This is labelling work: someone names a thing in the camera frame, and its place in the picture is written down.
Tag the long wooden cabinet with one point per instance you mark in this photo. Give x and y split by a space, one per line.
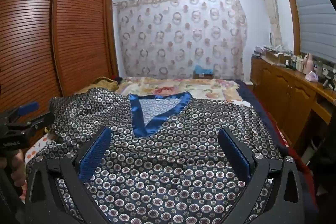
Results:
283 92

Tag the person's left hand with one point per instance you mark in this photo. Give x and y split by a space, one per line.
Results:
16 169

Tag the small black tripod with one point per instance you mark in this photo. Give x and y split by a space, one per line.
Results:
327 79

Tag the floral bed sheet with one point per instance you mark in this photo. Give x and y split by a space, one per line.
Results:
168 87

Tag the cardboard box of clutter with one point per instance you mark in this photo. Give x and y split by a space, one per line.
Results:
275 56

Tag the pink pouch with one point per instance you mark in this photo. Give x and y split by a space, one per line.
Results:
258 51

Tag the navy circle-patterned satin shirt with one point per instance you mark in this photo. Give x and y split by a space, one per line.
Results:
168 150

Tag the brown slatted wooden wardrobe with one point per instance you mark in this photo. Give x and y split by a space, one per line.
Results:
73 29

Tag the small brown box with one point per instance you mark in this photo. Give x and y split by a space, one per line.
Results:
203 76

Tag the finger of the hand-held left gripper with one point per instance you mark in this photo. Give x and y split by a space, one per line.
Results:
42 120
29 107

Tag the yellow-green crumpled cloth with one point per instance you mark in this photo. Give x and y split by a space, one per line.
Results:
105 82

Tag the pink bottle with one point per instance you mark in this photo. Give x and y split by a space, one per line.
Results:
309 64

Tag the tied pale lace curtain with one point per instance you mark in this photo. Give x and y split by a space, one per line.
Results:
270 3

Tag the cluster of toiletry bottles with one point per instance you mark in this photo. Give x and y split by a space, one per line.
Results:
295 64

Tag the pink crinkled packet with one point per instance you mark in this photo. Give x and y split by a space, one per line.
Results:
311 77

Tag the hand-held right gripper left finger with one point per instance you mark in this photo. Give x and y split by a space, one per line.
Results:
94 155

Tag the navy and red blanket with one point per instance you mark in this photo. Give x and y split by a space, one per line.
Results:
258 106

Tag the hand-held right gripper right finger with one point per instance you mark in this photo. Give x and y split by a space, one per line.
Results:
233 153

